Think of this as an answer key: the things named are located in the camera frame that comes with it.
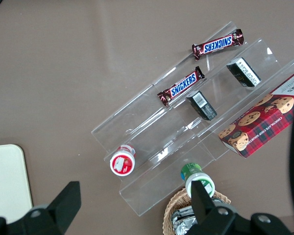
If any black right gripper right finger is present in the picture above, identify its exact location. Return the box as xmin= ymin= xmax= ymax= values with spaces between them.
xmin=186 ymin=181 xmax=238 ymax=235

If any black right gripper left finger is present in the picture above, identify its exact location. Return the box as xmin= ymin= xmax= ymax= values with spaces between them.
xmin=7 ymin=181 xmax=82 ymax=235

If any light wicker basket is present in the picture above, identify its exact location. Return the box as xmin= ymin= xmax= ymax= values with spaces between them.
xmin=163 ymin=187 xmax=232 ymax=235

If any beige plastic tray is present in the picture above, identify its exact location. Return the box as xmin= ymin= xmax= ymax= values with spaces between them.
xmin=0 ymin=144 xmax=34 ymax=225

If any silver foil pack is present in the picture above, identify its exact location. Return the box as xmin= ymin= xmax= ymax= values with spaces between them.
xmin=171 ymin=199 xmax=223 ymax=235

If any green lidded cup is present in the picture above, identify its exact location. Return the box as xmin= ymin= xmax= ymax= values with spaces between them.
xmin=180 ymin=163 xmax=216 ymax=199

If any red lidded cup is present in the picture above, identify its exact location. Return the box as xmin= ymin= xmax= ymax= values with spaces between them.
xmin=109 ymin=144 xmax=137 ymax=176

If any clear acrylic step riser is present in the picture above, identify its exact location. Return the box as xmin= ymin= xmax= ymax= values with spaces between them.
xmin=91 ymin=84 xmax=218 ymax=217
xmin=151 ymin=21 xmax=294 ymax=160

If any red tartan cookie box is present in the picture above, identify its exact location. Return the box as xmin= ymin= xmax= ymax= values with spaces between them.
xmin=218 ymin=69 xmax=294 ymax=159

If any small black box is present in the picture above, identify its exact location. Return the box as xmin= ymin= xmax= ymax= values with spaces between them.
xmin=226 ymin=57 xmax=262 ymax=88
xmin=186 ymin=90 xmax=218 ymax=121

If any brown Snickers bar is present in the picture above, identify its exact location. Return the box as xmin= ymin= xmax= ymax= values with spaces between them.
xmin=157 ymin=66 xmax=206 ymax=107
xmin=192 ymin=28 xmax=245 ymax=61

